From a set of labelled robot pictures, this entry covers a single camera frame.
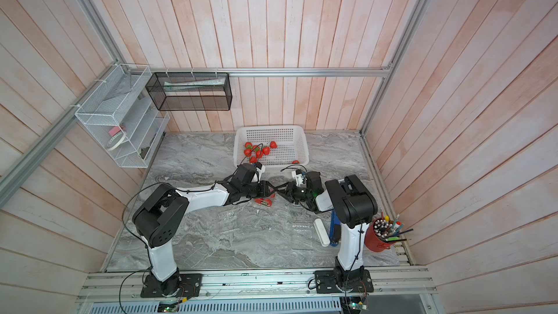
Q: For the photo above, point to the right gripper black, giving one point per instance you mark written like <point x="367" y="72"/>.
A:
<point x="290" y="192"/>

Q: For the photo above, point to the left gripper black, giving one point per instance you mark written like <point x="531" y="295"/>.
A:
<point x="264" y="189"/>

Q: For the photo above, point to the clear plastic clamshell container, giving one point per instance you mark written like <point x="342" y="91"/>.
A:
<point x="269" y="197"/>

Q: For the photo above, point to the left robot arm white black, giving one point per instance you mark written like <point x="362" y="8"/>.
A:
<point x="159" y="217"/>

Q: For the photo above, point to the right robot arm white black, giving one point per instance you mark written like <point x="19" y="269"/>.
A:
<point x="352" y="203"/>

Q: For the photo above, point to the white perforated plastic basket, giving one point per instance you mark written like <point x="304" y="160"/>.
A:
<point x="288" y="144"/>

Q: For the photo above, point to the blue object on table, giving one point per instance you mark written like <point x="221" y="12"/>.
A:
<point x="335" y="229"/>

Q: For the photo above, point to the red pen cup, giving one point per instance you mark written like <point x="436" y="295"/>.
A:
<point x="373" y="241"/>

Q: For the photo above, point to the roll of tape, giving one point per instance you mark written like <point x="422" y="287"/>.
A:
<point x="117" y="139"/>

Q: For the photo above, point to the pink note pad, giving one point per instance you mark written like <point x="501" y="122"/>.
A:
<point x="114" y="131"/>

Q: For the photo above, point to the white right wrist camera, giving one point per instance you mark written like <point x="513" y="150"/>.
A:
<point x="299" y="178"/>

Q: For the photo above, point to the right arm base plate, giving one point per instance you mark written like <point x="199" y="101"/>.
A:
<point x="341" y="281"/>

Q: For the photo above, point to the black mesh wall basket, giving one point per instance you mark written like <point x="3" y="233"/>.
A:
<point x="190" y="91"/>

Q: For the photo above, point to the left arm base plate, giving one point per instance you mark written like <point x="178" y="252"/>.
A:
<point x="178" y="285"/>

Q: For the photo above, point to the white wire wall shelf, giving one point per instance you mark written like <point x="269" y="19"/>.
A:
<point x="120" y="99"/>

